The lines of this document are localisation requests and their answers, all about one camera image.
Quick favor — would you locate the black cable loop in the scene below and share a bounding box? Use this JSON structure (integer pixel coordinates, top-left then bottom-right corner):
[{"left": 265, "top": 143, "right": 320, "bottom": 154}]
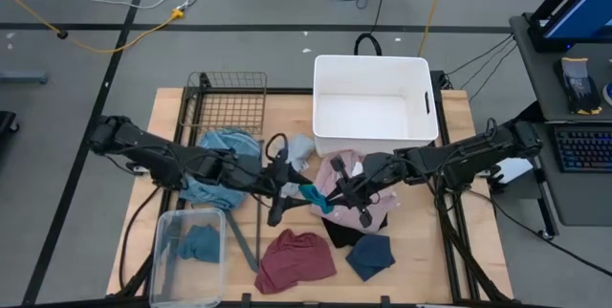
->
[{"left": 353, "top": 33, "right": 383, "bottom": 56}]

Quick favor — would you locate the pink button shirt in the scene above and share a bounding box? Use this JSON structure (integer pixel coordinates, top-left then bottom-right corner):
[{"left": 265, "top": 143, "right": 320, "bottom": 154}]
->
[{"left": 310, "top": 149, "right": 401, "bottom": 232}]

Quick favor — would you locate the blue striped shirt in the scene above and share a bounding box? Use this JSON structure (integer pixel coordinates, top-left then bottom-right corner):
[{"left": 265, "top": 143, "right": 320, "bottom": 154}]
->
[{"left": 179, "top": 128, "right": 263, "bottom": 211}]

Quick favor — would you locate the maroon cloth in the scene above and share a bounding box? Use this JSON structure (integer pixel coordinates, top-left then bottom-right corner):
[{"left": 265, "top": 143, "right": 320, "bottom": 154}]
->
[{"left": 252, "top": 229, "right": 339, "bottom": 296}]

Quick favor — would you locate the light blue cloth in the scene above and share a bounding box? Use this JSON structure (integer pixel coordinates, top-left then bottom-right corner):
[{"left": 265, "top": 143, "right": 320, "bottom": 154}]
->
[{"left": 274, "top": 134, "right": 317, "bottom": 199}]

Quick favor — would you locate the clear plastic container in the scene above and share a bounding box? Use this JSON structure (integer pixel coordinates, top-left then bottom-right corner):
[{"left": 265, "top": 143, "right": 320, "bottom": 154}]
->
[{"left": 148, "top": 207, "right": 229, "bottom": 308}]

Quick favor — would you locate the teal blue cloth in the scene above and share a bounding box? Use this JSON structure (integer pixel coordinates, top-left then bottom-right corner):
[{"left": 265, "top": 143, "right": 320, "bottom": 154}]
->
[{"left": 176, "top": 224, "right": 222, "bottom": 264}]

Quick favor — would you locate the small bright teal cloth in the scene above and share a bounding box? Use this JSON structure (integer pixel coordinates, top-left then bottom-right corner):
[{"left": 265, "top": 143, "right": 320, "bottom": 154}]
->
[{"left": 298, "top": 183, "right": 336, "bottom": 215}]

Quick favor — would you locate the yellow floor cable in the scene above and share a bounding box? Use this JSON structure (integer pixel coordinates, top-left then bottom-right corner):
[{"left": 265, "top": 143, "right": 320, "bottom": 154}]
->
[
  {"left": 0, "top": 0, "right": 186, "bottom": 55},
  {"left": 418, "top": 0, "right": 453, "bottom": 58}
]

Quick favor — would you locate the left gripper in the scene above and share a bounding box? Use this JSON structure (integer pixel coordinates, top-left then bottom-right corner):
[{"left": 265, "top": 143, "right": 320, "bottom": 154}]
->
[{"left": 209, "top": 151, "right": 315, "bottom": 228}]

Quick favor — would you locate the grey side desk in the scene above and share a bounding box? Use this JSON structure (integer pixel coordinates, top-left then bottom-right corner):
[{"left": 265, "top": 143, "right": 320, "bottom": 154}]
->
[{"left": 509, "top": 11, "right": 612, "bottom": 228}]

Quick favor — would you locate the black cloth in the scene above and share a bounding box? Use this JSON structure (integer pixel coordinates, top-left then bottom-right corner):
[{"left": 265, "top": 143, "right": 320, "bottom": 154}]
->
[{"left": 320, "top": 216, "right": 389, "bottom": 250}]

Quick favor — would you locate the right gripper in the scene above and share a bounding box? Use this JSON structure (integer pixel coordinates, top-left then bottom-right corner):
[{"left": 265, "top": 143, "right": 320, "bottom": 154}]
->
[{"left": 325, "top": 151, "right": 408, "bottom": 230}]

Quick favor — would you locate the white perforated plastic bin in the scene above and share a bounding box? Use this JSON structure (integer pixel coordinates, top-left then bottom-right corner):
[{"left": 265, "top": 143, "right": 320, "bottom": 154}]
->
[{"left": 312, "top": 54, "right": 440, "bottom": 159}]

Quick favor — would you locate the short grey flat bar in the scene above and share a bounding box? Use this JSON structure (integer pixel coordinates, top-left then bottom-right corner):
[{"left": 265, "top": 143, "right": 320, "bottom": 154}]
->
[{"left": 223, "top": 209, "right": 259, "bottom": 274}]

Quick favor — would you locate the computer monitor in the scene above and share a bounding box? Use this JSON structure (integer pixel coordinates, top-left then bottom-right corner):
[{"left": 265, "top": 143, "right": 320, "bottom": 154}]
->
[{"left": 544, "top": 0, "right": 612, "bottom": 44}]

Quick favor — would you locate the black metal table frame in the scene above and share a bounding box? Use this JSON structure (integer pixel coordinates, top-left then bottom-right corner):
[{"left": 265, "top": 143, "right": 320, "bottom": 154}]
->
[{"left": 117, "top": 71, "right": 515, "bottom": 308}]

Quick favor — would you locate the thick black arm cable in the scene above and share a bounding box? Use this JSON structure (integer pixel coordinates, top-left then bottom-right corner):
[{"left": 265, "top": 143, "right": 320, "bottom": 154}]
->
[{"left": 118, "top": 186, "right": 162, "bottom": 293}]

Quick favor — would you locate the long grey metal bar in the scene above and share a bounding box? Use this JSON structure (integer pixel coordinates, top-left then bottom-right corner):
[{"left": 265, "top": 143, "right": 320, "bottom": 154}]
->
[{"left": 255, "top": 139, "right": 265, "bottom": 271}]

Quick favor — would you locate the black chair base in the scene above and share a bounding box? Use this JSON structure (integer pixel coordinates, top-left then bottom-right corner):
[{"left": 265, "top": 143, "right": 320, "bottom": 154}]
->
[{"left": 0, "top": 111, "right": 20, "bottom": 138}]

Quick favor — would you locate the black keyboard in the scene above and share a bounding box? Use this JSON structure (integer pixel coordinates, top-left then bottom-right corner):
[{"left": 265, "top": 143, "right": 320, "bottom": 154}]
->
[{"left": 554, "top": 125, "right": 612, "bottom": 174}]

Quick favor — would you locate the black wire basket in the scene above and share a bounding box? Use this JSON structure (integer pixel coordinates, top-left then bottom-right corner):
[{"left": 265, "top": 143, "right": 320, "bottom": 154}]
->
[{"left": 179, "top": 71, "right": 268, "bottom": 136}]

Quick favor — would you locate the navy blue cloth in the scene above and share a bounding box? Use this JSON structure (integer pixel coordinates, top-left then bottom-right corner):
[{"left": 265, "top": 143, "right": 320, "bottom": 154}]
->
[{"left": 344, "top": 233, "right": 397, "bottom": 283}]

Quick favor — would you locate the grey furniture foot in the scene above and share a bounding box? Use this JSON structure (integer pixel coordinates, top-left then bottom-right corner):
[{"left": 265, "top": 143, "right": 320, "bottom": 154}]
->
[{"left": 0, "top": 72, "right": 49, "bottom": 84}]

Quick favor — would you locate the grey black work glove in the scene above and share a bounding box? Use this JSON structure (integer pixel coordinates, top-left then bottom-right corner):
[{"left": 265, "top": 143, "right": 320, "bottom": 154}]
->
[{"left": 557, "top": 56, "right": 603, "bottom": 117}]

